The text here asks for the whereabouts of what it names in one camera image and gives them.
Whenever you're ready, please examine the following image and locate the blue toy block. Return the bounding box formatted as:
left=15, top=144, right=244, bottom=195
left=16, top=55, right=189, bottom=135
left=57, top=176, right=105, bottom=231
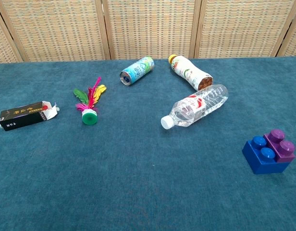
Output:
left=242, top=136, right=290, bottom=175

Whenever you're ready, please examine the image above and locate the purple toy block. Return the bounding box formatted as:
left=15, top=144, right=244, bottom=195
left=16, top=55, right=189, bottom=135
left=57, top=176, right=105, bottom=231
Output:
left=263, top=129, right=296, bottom=164

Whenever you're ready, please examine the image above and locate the light blue drink can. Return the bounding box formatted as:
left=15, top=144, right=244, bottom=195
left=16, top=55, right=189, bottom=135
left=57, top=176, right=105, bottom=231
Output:
left=119, top=56, right=155, bottom=86

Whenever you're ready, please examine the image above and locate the clear water bottle white cap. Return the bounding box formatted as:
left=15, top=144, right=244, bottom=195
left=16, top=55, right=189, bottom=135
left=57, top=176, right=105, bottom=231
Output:
left=160, top=84, right=229, bottom=130

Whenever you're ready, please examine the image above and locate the blue carpet table cloth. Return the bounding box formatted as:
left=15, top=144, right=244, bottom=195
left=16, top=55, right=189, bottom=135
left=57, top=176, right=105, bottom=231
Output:
left=0, top=56, right=296, bottom=231

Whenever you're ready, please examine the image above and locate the colourful feather shuttlecock green base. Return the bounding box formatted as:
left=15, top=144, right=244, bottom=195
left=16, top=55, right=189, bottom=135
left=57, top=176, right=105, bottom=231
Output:
left=73, top=77, right=107, bottom=126

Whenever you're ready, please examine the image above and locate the yellow cap tea bottle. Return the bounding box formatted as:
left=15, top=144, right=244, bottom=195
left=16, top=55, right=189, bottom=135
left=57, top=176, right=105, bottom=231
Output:
left=168, top=54, right=214, bottom=91

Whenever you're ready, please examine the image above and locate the woven wooden folding screen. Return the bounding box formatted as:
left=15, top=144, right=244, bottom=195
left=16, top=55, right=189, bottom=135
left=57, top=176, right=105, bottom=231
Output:
left=0, top=0, right=296, bottom=65

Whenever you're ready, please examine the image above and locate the black open carton box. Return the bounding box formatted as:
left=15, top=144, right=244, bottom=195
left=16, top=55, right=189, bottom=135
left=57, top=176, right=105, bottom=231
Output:
left=0, top=101, right=60, bottom=132

